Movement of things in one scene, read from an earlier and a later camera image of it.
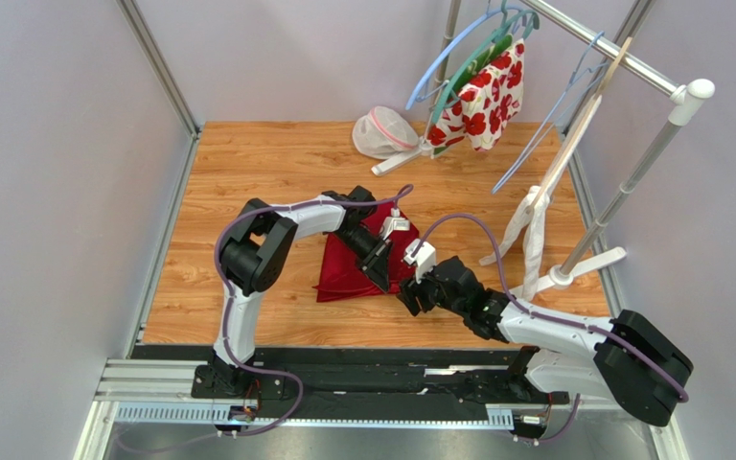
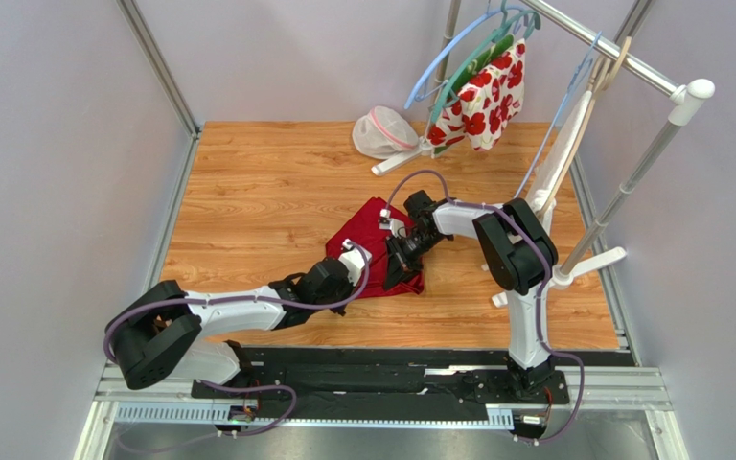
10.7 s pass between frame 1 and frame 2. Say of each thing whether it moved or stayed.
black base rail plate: stayed
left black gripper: moved
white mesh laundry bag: stayed
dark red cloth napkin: moved
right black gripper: moved
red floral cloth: stayed
